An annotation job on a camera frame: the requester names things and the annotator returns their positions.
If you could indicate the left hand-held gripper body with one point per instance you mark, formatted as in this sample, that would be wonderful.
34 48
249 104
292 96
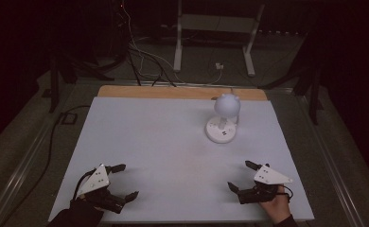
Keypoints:
94 182

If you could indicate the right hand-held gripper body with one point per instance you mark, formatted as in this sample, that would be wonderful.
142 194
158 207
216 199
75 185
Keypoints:
269 176

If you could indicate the person's right hand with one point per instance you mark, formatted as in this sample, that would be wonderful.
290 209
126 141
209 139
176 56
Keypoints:
277 208

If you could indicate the white table cover sheet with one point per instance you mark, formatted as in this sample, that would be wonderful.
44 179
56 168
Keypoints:
157 151

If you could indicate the white round-head table lamp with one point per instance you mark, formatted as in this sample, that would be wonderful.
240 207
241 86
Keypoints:
226 106

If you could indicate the black rectangular floor plate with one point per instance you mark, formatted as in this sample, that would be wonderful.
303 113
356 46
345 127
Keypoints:
62 118

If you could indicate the black stand legs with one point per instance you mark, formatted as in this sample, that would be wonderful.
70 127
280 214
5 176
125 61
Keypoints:
54 90
313 101

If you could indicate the white plug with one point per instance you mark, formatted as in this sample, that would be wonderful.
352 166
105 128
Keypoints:
219 66

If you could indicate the white metal stand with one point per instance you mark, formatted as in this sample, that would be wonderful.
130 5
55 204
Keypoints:
178 47

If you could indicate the metal frame rail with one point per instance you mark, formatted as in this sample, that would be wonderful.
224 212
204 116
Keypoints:
204 84
18 179
334 164

